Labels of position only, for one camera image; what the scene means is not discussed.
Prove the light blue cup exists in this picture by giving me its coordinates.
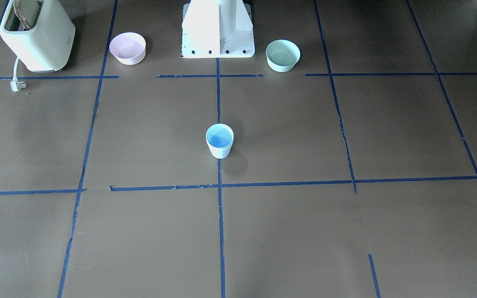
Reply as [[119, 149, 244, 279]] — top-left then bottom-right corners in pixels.
[[205, 124, 234, 149], [207, 143, 233, 159]]

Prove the white power plug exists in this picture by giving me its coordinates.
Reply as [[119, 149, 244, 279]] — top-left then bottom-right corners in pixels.
[[10, 57, 27, 92]]

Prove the cream toaster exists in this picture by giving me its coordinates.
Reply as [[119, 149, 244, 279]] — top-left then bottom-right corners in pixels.
[[0, 0, 76, 73]]

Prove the bread slice in toaster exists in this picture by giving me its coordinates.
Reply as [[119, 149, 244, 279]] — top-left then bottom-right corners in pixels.
[[13, 0, 41, 31]]

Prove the pink bowl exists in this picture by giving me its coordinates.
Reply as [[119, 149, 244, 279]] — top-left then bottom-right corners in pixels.
[[108, 32, 147, 65]]

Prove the green bowl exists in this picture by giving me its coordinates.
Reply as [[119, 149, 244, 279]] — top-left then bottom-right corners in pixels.
[[265, 39, 301, 73]]

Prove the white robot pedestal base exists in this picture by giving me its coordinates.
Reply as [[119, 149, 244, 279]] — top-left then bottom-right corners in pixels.
[[181, 0, 255, 59]]

